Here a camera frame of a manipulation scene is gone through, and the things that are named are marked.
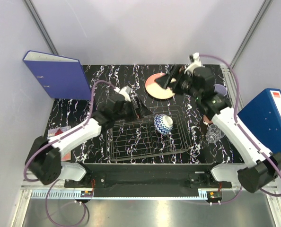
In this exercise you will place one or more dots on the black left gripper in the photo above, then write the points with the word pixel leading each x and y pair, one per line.
pixel 140 112

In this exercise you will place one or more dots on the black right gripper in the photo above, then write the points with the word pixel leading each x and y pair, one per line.
pixel 164 80

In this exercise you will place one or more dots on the pink beige plate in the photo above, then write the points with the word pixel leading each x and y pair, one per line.
pixel 155 90

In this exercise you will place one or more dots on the blue white patterned bowl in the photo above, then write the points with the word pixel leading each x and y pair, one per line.
pixel 163 124

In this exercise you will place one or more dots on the lavender plastic cup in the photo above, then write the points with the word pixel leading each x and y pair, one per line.
pixel 220 89

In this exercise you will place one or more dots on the pink plastic cup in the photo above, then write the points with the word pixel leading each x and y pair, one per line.
pixel 206 120

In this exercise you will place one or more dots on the clear glass tumbler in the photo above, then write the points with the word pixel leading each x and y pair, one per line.
pixel 214 133

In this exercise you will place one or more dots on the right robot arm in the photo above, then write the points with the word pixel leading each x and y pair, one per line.
pixel 260 166

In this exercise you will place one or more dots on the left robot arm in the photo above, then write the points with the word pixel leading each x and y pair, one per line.
pixel 45 157

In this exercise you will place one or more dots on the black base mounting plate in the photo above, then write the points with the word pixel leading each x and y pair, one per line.
pixel 149 180

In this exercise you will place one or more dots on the picture card with red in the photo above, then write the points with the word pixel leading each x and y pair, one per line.
pixel 56 132

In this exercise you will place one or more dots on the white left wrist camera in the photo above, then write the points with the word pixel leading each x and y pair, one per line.
pixel 125 91

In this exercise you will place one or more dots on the black wire dish rack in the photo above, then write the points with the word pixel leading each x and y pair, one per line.
pixel 139 139

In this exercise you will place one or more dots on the purple ring binder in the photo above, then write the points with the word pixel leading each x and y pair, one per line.
pixel 61 77

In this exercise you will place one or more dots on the blue ring binder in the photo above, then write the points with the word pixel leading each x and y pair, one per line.
pixel 262 116

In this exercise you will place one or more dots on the aluminium frame post left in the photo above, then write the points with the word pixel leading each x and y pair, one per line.
pixel 40 25

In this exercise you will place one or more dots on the aluminium frame post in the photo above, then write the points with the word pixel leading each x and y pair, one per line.
pixel 251 31
pixel 40 25

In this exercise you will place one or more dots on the aluminium frame post right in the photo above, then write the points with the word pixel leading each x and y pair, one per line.
pixel 251 31

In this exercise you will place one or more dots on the white slotted cable duct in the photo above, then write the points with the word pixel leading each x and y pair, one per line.
pixel 62 194

